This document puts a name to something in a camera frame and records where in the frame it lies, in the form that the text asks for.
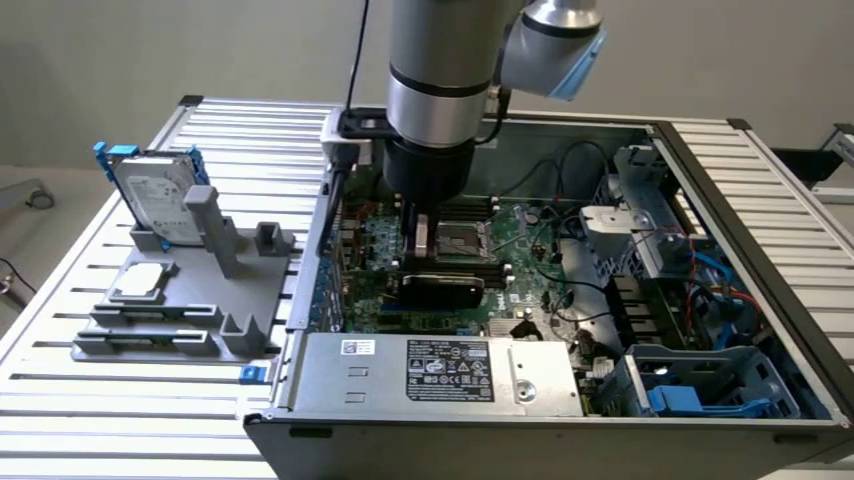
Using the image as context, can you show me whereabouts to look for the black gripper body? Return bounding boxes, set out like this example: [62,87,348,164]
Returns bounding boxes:
[380,138,477,208]

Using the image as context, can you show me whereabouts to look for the CPU socket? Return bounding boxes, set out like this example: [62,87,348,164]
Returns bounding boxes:
[435,218,496,262]

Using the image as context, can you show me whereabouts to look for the green motherboard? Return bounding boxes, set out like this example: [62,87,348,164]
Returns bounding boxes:
[330,193,605,354]

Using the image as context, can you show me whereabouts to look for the silver power supply unit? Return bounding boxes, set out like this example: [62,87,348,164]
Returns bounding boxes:
[270,331,605,419]

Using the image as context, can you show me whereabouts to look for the silver metal drive cage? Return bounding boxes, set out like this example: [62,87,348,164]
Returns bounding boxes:
[577,144,725,279]

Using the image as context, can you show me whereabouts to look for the black fan shroud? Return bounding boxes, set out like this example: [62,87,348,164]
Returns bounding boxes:
[601,273,703,352]

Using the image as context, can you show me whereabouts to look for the grey parts rack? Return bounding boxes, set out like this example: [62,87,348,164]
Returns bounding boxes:
[70,186,300,365]

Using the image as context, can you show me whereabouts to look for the silver CPU chip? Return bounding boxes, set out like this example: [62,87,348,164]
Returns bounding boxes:
[108,261,180,303]

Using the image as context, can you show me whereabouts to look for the open black PC case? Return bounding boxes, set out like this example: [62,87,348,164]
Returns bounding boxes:
[240,106,854,480]

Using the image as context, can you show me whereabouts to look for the grey disk bay, blue levers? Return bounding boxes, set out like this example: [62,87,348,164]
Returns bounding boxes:
[621,343,804,419]

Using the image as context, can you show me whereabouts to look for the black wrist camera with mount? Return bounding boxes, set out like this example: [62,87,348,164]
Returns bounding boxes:
[320,106,396,167]

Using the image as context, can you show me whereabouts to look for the black looped wire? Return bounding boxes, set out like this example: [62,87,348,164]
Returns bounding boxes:
[500,141,609,202]

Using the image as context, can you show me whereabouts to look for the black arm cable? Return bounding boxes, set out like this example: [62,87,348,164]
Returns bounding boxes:
[342,0,372,112]

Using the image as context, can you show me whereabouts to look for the hard disk with blue bracket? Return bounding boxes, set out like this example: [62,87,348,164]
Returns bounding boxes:
[92,141,212,247]

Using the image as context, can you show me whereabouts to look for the blue data wire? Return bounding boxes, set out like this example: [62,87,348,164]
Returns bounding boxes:
[689,249,761,351]

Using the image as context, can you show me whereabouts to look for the red wire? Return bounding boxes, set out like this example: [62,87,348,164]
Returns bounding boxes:
[687,238,761,307]

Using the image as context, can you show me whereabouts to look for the side table frame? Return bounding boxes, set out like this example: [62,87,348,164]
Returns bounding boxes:
[765,122,854,205]

